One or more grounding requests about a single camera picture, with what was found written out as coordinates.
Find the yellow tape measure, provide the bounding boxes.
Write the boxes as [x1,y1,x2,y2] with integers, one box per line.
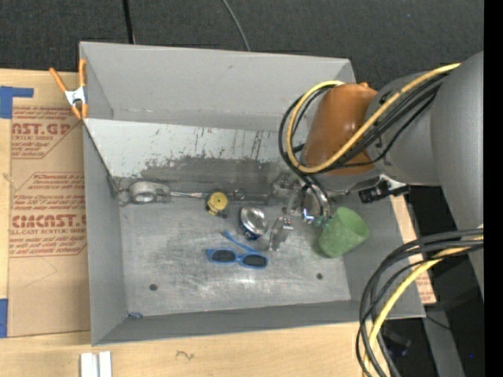
[204,191,230,219]

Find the grey metal ring tool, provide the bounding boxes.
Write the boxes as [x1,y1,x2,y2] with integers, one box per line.
[116,180,206,207]

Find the black cylinder on white bracket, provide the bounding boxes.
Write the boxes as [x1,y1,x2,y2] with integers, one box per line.
[330,174,410,205]

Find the blue sunglasses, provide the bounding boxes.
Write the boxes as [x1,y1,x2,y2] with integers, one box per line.
[204,229,271,270]

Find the green cup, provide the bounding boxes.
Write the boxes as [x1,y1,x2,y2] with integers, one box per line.
[317,206,371,259]

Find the grey metal bin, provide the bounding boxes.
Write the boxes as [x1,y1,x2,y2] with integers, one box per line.
[78,41,428,347]

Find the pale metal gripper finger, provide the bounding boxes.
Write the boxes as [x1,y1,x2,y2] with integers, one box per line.
[274,173,303,214]
[269,215,295,252]

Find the brown cardboard board red print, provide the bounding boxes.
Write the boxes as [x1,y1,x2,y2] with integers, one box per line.
[0,68,438,338]

